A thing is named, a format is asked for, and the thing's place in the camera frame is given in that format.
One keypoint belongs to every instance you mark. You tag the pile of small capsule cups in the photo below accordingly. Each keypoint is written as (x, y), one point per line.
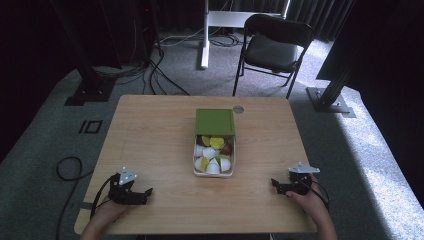
(213, 155)

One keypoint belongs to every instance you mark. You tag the person's left hand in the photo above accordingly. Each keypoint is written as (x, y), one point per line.
(108, 211)

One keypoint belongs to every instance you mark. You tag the black metal stand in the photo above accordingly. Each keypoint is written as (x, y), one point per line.
(333, 93)
(88, 73)

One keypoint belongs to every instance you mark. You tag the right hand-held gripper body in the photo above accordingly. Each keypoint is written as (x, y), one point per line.
(300, 181)

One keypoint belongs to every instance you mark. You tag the grey round table grommet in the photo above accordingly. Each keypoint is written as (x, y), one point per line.
(238, 109)

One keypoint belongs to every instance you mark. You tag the person's right hand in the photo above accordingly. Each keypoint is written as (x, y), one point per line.
(310, 201)

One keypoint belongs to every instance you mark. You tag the green box lid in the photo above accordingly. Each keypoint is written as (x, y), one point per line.
(215, 121)

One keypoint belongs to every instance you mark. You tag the white plastic box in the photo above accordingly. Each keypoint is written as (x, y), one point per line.
(196, 171)

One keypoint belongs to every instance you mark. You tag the white desk frame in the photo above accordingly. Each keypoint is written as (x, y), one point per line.
(206, 33)

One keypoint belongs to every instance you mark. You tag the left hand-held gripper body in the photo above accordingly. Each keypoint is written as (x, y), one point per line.
(124, 191)

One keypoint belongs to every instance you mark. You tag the black folding chair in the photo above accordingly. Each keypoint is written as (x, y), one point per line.
(271, 50)

